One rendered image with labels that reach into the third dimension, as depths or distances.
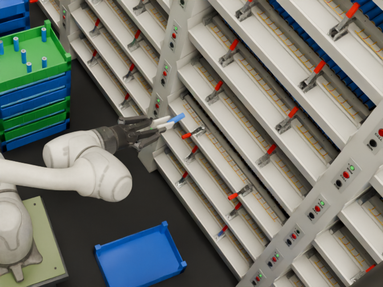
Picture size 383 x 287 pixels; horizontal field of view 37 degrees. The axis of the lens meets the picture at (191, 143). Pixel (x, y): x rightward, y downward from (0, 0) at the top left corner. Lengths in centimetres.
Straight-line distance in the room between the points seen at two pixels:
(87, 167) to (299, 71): 59
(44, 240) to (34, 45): 75
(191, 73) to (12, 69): 71
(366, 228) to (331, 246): 19
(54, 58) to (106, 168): 86
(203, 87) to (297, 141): 42
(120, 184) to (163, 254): 87
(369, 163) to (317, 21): 35
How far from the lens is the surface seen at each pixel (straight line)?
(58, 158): 159
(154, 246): 230
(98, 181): 148
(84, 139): 161
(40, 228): 208
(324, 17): 135
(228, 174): 192
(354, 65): 129
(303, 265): 185
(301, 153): 157
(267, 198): 187
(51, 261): 204
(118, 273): 225
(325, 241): 169
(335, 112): 144
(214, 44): 172
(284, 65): 148
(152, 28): 199
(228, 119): 180
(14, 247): 185
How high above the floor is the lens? 211
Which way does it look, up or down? 55 degrees down
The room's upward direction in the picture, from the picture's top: 20 degrees clockwise
